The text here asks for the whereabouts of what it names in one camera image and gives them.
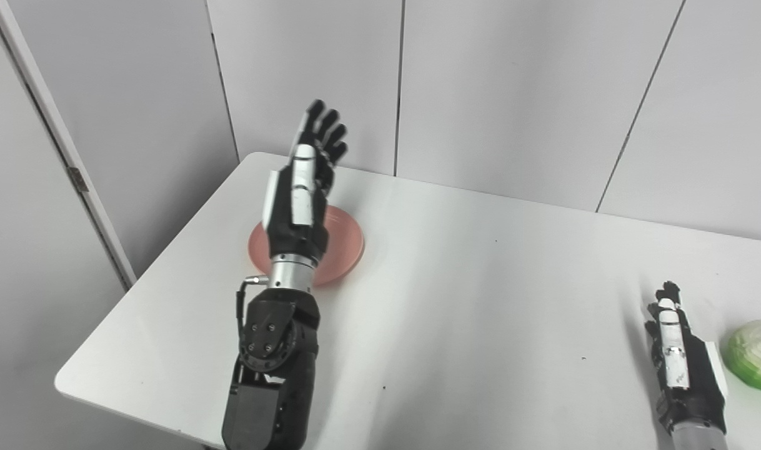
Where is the green white cabbage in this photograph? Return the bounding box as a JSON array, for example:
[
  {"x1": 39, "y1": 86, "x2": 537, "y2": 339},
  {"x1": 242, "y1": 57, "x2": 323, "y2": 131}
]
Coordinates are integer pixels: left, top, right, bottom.
[{"x1": 720, "y1": 319, "x2": 761, "y2": 394}]

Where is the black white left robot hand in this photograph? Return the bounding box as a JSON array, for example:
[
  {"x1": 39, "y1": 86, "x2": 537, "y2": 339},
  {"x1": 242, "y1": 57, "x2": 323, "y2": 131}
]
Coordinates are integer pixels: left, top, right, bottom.
[{"x1": 261, "y1": 99, "x2": 349, "y2": 263}]

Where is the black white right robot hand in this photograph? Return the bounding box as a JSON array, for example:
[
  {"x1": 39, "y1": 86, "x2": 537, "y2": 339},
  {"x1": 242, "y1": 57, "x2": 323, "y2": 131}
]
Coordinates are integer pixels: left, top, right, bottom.
[{"x1": 644, "y1": 281, "x2": 729, "y2": 435}]

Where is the pink round plate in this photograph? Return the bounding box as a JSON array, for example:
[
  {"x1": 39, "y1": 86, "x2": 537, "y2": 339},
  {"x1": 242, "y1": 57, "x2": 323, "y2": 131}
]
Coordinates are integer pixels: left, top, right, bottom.
[{"x1": 248, "y1": 205, "x2": 366, "y2": 288}]

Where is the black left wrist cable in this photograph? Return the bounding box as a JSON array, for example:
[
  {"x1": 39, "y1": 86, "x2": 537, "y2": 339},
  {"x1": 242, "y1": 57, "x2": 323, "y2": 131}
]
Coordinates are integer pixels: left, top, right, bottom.
[{"x1": 234, "y1": 275, "x2": 270, "y2": 360}]

